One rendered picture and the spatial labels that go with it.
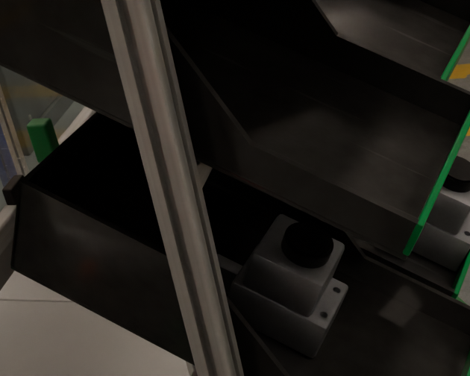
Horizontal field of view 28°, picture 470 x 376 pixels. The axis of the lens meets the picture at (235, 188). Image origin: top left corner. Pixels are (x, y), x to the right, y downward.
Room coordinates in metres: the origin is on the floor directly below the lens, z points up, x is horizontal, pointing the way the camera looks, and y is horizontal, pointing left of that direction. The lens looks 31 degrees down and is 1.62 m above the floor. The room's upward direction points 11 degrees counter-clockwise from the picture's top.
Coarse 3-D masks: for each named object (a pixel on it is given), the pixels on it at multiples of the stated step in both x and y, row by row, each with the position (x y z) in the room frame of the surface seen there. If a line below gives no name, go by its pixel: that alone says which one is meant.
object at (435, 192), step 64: (0, 0) 0.46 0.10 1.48; (64, 0) 0.44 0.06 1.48; (192, 0) 0.55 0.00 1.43; (256, 0) 0.53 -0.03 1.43; (0, 64) 0.46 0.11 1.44; (64, 64) 0.44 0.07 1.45; (192, 64) 0.41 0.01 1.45; (256, 64) 0.50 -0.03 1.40; (320, 64) 0.51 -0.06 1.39; (384, 64) 0.49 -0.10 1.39; (192, 128) 0.41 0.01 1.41; (256, 128) 0.44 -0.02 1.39; (320, 128) 0.45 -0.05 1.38; (384, 128) 0.46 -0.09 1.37; (448, 128) 0.46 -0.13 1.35; (320, 192) 0.38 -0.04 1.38; (384, 192) 0.40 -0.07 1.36
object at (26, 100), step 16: (0, 80) 1.25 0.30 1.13; (16, 80) 1.29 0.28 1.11; (16, 96) 1.27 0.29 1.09; (32, 96) 1.31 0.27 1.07; (48, 96) 1.36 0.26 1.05; (64, 96) 1.40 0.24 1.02; (16, 112) 1.26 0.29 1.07; (32, 112) 1.30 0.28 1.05; (48, 112) 1.34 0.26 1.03; (64, 112) 1.39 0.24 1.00; (80, 112) 1.43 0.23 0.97; (16, 128) 1.25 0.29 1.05; (64, 128) 1.37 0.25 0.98; (32, 160) 1.26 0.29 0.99; (0, 192) 1.22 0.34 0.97; (0, 208) 1.23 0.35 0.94
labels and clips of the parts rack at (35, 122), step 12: (36, 120) 0.62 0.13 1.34; (48, 120) 0.61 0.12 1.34; (36, 132) 0.61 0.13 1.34; (48, 132) 0.61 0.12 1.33; (36, 144) 0.61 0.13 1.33; (48, 144) 0.61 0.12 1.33; (36, 156) 0.61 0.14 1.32; (12, 180) 0.57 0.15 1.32; (12, 192) 0.55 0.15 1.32; (12, 204) 0.55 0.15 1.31; (12, 240) 0.55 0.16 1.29; (0, 264) 0.53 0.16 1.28; (0, 276) 0.53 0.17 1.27; (0, 288) 0.52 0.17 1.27
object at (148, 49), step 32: (128, 0) 0.38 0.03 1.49; (128, 32) 0.39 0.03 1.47; (160, 32) 0.39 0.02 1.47; (128, 64) 0.39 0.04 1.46; (160, 64) 0.38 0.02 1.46; (128, 96) 0.39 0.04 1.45; (160, 96) 0.38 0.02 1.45; (160, 128) 0.38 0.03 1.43; (160, 160) 0.39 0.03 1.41; (192, 160) 0.40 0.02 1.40; (160, 192) 0.39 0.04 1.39; (192, 192) 0.39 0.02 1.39; (160, 224) 0.39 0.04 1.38; (192, 224) 0.38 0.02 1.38; (192, 256) 0.38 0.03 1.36; (192, 288) 0.39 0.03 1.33; (224, 288) 0.40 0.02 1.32; (192, 320) 0.39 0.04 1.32; (224, 320) 0.39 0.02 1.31; (192, 352) 0.39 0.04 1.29; (224, 352) 0.38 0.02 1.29
